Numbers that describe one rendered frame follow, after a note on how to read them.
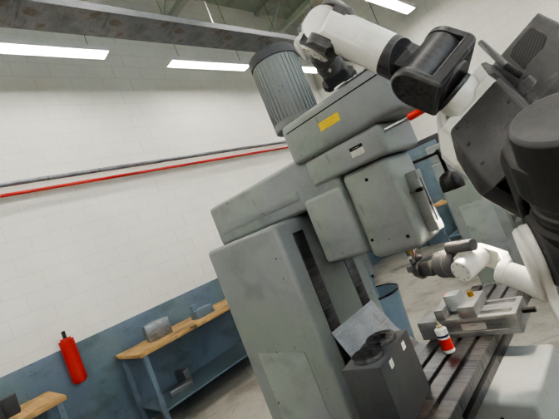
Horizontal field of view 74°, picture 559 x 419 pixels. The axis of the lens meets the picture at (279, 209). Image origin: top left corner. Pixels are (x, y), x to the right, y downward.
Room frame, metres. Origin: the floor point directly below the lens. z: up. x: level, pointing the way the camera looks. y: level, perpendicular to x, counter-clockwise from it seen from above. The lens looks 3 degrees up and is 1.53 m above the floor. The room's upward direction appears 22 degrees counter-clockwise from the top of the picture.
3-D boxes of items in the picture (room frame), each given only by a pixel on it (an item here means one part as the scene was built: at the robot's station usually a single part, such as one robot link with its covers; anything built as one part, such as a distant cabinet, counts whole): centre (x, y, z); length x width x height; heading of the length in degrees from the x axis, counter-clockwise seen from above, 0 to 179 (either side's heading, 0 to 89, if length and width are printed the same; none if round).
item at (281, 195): (1.67, -0.02, 1.66); 0.80 x 0.23 x 0.20; 45
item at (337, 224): (1.46, -0.24, 1.47); 0.24 x 0.19 x 0.26; 135
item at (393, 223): (1.33, -0.38, 1.47); 0.21 x 0.19 x 0.32; 135
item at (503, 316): (1.41, -0.51, 0.98); 0.35 x 0.15 x 0.11; 48
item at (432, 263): (1.24, -0.42, 1.23); 0.13 x 0.12 x 0.10; 114
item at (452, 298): (1.43, -0.49, 1.04); 0.06 x 0.05 x 0.06; 138
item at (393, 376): (1.09, -0.11, 1.03); 0.22 x 0.12 x 0.20; 143
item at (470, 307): (1.39, -0.53, 1.02); 0.15 x 0.06 x 0.04; 138
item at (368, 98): (1.33, -0.37, 1.81); 0.47 x 0.26 x 0.16; 45
